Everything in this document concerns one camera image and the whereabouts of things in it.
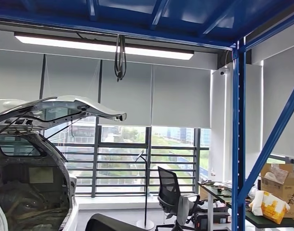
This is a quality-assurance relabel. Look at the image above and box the clear plastic wrap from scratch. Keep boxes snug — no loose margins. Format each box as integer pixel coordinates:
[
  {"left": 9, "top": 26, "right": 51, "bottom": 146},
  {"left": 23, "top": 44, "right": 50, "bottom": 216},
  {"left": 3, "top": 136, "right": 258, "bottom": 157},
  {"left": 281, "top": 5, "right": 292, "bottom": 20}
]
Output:
[{"left": 264, "top": 164, "right": 289, "bottom": 185}]

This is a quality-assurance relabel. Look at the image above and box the white car body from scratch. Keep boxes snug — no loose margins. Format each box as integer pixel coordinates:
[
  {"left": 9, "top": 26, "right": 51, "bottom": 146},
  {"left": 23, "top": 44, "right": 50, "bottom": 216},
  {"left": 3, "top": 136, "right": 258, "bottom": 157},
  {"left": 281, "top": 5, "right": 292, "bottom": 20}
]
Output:
[{"left": 0, "top": 95, "right": 128, "bottom": 231}]

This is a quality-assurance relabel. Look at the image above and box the grey roller blind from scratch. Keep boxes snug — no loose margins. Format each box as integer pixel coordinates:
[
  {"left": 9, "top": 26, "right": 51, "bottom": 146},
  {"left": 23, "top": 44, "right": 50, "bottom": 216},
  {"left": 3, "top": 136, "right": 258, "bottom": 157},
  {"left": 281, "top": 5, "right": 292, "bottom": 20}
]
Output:
[
  {"left": 262, "top": 43, "right": 294, "bottom": 159},
  {"left": 99, "top": 60, "right": 153, "bottom": 127},
  {"left": 0, "top": 49, "right": 43, "bottom": 103},
  {"left": 45, "top": 54, "right": 100, "bottom": 119},
  {"left": 153, "top": 65, "right": 212, "bottom": 129}
]

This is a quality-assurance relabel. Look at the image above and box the hanging black cable loop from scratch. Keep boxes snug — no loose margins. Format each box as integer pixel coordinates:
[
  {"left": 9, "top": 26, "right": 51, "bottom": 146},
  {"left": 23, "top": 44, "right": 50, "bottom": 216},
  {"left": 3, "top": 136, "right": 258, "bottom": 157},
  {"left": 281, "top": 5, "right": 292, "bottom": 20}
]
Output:
[{"left": 114, "top": 34, "right": 127, "bottom": 82}]

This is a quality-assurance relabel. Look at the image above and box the blue steel shelf rack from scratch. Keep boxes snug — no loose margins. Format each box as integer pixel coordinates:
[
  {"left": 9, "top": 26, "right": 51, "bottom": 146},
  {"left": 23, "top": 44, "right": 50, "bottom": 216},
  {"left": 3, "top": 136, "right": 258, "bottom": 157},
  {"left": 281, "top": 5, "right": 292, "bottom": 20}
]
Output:
[{"left": 0, "top": 0, "right": 294, "bottom": 231}]

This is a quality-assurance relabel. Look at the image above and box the grey cloth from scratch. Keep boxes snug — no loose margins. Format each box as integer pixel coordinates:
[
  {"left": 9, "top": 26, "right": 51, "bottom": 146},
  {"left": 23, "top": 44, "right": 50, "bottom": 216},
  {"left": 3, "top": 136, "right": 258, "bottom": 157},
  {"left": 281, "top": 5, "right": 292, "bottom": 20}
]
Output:
[{"left": 176, "top": 195, "right": 190, "bottom": 226}]

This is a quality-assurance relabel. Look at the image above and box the white yellow plastic bag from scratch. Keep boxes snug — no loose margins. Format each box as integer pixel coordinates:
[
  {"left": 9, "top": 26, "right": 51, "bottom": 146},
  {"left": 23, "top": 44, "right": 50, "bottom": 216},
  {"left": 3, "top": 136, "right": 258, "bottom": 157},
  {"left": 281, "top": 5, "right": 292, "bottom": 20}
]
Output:
[{"left": 249, "top": 190, "right": 291, "bottom": 225}]

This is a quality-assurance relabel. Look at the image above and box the black equipment case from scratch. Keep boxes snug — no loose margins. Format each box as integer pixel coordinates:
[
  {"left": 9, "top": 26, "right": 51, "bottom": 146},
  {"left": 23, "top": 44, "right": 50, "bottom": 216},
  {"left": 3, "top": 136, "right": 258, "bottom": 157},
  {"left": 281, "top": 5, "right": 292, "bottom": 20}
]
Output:
[{"left": 195, "top": 211, "right": 231, "bottom": 231}]

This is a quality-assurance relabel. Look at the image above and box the black mesh office chair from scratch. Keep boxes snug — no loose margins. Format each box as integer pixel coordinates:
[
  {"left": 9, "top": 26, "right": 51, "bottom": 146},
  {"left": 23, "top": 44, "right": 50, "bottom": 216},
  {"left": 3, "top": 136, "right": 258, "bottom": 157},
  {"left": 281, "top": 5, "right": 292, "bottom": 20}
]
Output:
[{"left": 156, "top": 166, "right": 201, "bottom": 231}]

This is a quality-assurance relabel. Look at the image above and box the black floor stand white base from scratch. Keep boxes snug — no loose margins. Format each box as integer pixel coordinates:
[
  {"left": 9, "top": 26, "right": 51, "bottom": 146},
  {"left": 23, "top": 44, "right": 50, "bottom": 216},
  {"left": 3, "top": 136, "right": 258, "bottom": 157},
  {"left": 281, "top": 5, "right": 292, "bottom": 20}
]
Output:
[{"left": 135, "top": 150, "right": 155, "bottom": 231}]

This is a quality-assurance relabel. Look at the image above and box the grey window railing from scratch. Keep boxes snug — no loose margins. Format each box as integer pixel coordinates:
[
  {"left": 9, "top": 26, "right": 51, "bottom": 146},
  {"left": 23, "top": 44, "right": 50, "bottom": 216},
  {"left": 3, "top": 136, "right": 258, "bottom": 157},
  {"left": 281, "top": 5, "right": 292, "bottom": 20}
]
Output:
[{"left": 53, "top": 143, "right": 209, "bottom": 195}]

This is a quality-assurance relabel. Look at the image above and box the printed cardboard box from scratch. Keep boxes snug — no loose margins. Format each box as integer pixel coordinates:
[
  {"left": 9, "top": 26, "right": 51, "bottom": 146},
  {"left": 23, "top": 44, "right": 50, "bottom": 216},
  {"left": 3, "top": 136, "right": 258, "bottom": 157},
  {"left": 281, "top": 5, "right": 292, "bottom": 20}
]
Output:
[{"left": 260, "top": 163, "right": 294, "bottom": 219}]

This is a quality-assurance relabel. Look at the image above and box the dark-topped desk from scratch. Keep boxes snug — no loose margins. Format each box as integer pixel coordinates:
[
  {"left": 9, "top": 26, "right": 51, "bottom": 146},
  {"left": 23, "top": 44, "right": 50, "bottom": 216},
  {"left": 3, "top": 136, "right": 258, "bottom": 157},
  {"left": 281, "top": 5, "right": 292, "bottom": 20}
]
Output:
[{"left": 197, "top": 181, "right": 294, "bottom": 231}]

